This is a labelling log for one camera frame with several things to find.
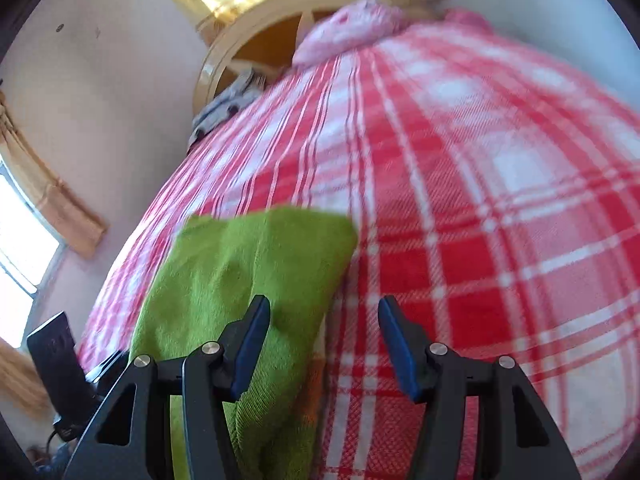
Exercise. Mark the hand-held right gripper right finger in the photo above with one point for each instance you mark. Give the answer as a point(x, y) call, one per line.
point(400, 355)

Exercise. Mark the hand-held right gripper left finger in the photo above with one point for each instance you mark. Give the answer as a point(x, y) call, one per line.
point(250, 350)

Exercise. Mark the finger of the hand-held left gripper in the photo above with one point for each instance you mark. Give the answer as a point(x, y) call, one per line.
point(107, 372)

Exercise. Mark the green striped knit sweater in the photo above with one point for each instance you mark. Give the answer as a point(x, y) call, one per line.
point(240, 260)

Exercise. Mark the orange curtain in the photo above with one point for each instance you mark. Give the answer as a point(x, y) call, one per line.
point(55, 195)
point(20, 380)

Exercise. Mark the window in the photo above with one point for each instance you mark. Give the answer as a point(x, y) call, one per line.
point(25, 250)

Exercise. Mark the red plaid blanket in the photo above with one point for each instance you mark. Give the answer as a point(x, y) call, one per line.
point(475, 185)

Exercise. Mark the grey patterned folded cloth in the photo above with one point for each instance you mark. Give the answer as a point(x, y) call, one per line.
point(225, 102)

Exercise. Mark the cream wooden headboard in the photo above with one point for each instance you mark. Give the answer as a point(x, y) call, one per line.
point(225, 50)

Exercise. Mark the pink pillow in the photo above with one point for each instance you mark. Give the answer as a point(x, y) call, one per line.
point(350, 30)

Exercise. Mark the pink cloth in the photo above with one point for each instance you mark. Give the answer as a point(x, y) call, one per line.
point(470, 19)

